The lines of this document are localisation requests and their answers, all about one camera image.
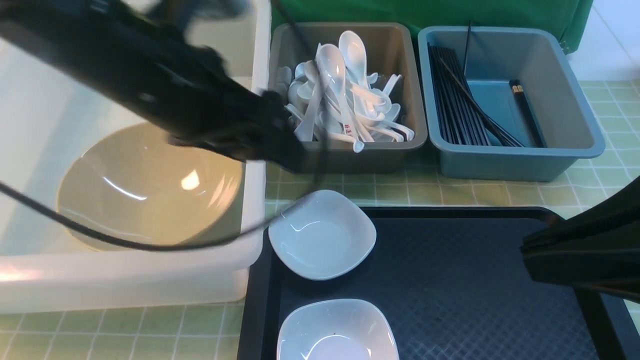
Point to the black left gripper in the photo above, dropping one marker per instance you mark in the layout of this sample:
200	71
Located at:
244	126

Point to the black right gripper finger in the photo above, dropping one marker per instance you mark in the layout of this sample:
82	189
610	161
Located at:
597	250

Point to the large tan noodle bowl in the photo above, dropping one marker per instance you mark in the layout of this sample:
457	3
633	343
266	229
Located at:
135	186

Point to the white spoon with red handle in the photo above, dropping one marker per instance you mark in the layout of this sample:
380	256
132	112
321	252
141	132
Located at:
335	68

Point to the white square dish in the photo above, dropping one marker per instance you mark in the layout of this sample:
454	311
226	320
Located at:
325	238
341	329

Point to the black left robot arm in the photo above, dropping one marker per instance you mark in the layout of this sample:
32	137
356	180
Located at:
143	62

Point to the pile of white spoons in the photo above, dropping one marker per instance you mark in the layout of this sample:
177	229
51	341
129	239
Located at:
314	109

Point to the black serving tray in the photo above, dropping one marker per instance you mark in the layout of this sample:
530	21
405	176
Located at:
451	283

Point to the large white plastic tub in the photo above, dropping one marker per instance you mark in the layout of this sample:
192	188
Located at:
49	120

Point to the bundle of black chopsticks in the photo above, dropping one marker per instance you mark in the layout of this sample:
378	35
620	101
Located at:
463	122

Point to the blue chopstick bin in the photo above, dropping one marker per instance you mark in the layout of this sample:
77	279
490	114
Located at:
520	78

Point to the green tiled table mat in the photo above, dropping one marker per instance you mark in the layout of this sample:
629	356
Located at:
212	331

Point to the green cloth backdrop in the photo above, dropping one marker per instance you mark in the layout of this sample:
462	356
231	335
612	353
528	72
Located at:
564	19

